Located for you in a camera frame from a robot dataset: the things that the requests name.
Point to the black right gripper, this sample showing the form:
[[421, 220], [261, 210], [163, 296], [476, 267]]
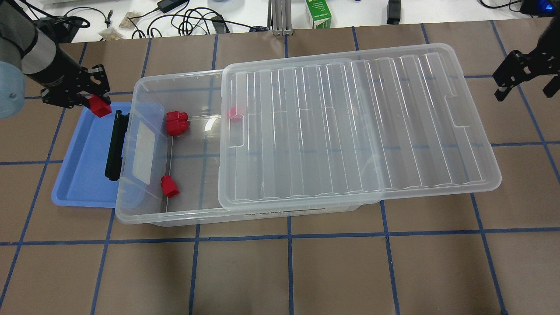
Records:
[[552, 40]]

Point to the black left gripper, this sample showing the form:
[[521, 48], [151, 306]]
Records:
[[56, 70]]

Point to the clear plastic box lid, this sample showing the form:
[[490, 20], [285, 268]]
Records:
[[351, 128]]

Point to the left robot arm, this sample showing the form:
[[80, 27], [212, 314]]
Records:
[[27, 52]]

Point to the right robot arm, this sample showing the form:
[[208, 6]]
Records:
[[549, 39]]

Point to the blue plastic tray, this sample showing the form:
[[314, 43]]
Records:
[[81, 181]]

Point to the red block upper pair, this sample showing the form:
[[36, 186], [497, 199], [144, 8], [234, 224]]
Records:
[[176, 115]]

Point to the red block pair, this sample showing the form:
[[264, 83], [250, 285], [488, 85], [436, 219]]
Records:
[[176, 115], [176, 127]]

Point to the red block lower pair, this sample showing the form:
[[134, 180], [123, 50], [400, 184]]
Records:
[[176, 127]]

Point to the clear plastic storage box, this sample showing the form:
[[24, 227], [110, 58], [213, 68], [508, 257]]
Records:
[[192, 158]]

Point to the black power adapter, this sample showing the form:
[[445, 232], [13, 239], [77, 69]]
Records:
[[393, 12]]

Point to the green white carton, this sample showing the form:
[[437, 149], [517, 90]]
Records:
[[319, 14]]

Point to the black box latch handle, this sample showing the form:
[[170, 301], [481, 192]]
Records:
[[115, 152]]

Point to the aluminium frame post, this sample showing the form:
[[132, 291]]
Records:
[[280, 17]]

